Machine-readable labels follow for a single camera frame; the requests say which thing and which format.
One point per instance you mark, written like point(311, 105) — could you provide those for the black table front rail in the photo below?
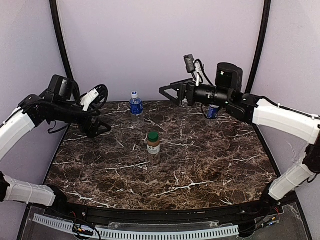
point(243, 213)

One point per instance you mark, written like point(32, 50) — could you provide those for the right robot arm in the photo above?
point(258, 111)

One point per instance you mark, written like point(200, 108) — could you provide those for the green bottle cap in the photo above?
point(153, 137)

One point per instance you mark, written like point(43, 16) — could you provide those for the black right corner post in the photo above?
point(259, 46)

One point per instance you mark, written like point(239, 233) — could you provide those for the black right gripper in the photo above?
point(183, 92)

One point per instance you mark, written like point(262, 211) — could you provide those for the black left corner post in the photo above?
point(60, 38)

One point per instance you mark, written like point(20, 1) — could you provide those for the blue cap blue label bottle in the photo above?
point(213, 111)

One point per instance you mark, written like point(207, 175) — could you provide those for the clear unlabelled bottle white cap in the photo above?
point(184, 103)

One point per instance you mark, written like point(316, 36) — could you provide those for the Pocari Sweat clear bottle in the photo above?
point(136, 109)

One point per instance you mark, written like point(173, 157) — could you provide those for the brown drink bottle white label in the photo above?
point(153, 149)

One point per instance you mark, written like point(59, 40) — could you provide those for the black corner post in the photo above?
point(60, 38)
point(259, 46)

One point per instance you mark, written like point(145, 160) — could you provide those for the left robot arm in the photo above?
point(31, 133)

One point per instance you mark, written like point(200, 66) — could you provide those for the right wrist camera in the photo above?
point(189, 63)

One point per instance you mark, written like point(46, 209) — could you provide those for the white slotted cable duct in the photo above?
point(130, 231)

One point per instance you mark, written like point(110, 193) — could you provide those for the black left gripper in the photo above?
point(92, 126)

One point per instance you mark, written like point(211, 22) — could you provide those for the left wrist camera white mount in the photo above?
point(88, 99)

